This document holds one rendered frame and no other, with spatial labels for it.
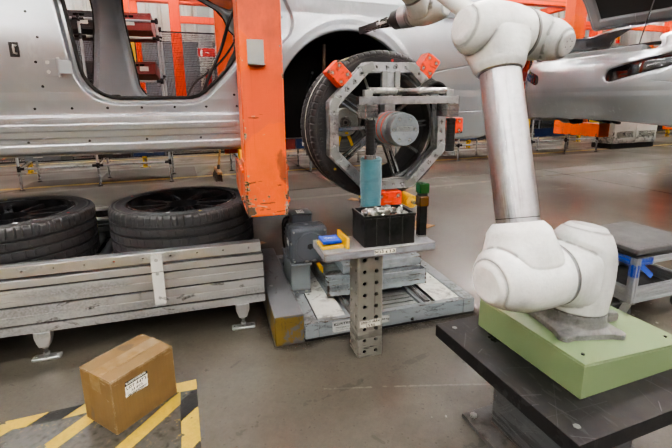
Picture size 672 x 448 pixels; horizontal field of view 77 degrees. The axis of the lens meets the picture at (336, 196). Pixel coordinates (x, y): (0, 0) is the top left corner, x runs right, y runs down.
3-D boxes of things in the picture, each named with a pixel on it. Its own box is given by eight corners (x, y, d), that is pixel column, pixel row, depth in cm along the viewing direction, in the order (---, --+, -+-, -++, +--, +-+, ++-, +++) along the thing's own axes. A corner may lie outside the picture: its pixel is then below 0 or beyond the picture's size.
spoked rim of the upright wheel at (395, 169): (356, 193, 218) (427, 129, 222) (373, 203, 196) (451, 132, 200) (294, 117, 200) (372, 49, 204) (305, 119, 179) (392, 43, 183)
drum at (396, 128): (398, 142, 191) (398, 110, 188) (420, 146, 171) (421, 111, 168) (369, 143, 187) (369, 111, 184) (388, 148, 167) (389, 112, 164)
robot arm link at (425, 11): (425, 14, 167) (408, -13, 159) (460, 4, 155) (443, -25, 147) (415, 35, 164) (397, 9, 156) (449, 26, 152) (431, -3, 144)
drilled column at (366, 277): (372, 340, 174) (373, 243, 165) (382, 353, 164) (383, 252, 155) (349, 344, 171) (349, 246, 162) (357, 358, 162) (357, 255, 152)
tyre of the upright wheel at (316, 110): (354, 214, 220) (445, 131, 225) (371, 226, 198) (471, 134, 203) (271, 115, 197) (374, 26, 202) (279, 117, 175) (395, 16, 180)
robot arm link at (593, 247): (624, 312, 107) (641, 229, 103) (575, 324, 100) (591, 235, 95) (567, 287, 121) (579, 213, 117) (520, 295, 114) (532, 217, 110)
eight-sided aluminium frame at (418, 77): (436, 182, 201) (441, 63, 189) (443, 185, 195) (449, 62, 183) (326, 190, 186) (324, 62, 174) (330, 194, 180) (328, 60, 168)
